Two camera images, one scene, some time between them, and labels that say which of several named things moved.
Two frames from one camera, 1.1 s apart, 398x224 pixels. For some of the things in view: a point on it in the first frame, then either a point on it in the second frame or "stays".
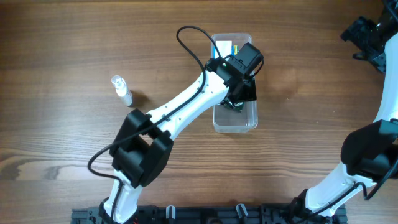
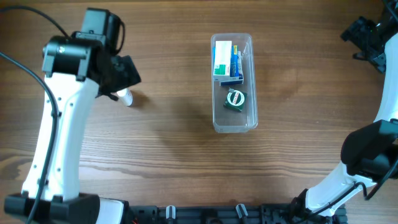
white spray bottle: (122, 90) stays
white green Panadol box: (224, 48) stays
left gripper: (246, 94) → (125, 73)
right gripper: (359, 34) stays
